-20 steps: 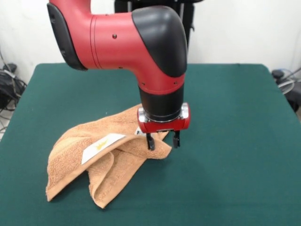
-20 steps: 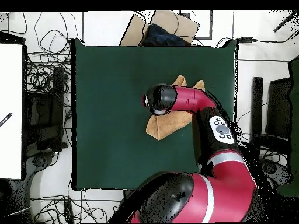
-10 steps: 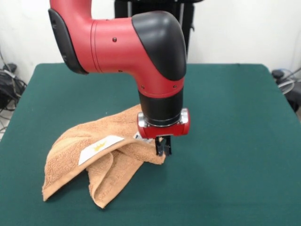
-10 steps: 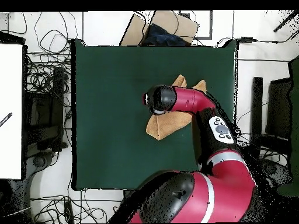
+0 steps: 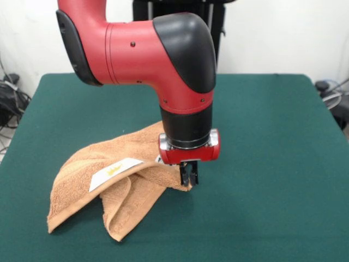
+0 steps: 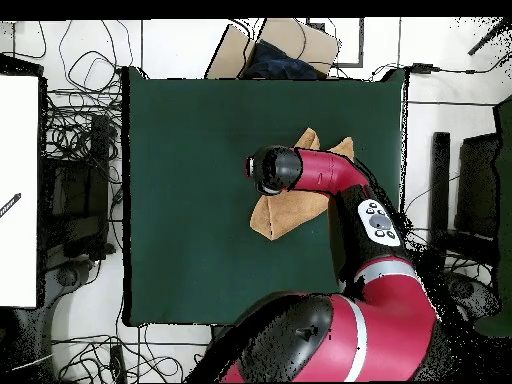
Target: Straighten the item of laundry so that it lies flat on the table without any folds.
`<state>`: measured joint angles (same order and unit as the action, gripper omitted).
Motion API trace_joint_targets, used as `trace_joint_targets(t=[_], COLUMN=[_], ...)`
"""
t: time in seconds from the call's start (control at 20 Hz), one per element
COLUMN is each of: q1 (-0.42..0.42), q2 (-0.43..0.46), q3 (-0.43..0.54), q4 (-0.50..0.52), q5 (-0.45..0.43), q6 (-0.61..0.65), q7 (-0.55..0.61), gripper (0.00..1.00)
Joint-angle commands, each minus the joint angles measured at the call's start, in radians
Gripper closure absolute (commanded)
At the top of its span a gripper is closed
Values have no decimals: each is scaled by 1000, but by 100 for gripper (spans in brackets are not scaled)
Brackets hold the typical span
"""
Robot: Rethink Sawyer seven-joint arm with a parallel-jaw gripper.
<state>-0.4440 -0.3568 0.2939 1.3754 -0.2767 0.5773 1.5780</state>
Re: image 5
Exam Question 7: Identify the dark green table cloth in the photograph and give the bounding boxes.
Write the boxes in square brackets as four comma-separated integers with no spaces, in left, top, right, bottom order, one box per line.
[0,73,349,262]

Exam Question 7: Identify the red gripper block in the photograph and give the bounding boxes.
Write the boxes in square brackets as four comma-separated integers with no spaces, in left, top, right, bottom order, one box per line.
[158,128,222,187]

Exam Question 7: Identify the tan terry towel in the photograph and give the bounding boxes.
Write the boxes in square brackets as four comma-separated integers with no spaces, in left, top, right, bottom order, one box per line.
[46,121,196,243]

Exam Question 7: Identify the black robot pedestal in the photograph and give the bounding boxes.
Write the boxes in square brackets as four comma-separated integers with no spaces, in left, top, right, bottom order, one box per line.
[133,0,227,74]

